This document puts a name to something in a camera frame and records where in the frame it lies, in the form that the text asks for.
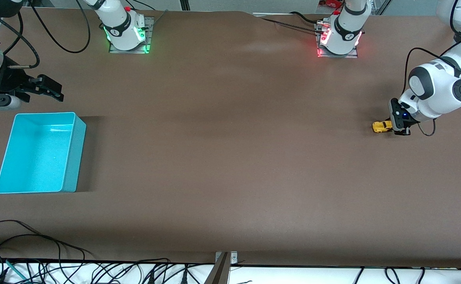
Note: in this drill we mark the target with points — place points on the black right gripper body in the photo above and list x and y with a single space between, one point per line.
12 80

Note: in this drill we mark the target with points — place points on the yellow beetle toy car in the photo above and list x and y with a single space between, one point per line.
381 126

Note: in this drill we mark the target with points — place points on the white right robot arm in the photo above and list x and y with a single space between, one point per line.
122 23

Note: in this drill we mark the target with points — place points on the teal plastic storage bin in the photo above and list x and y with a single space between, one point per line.
37 157

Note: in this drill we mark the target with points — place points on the red background object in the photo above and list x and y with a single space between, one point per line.
331 3

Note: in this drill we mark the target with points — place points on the black power plug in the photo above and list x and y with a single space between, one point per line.
185 277
151 277

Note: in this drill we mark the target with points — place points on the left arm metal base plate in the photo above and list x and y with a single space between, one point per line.
338 56

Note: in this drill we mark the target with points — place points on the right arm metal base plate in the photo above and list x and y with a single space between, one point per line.
150 39

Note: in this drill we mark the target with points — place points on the aluminium frame profile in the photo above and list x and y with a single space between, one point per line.
185 4
382 6

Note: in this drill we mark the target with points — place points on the aluminium table bracket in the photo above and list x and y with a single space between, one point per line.
222 272

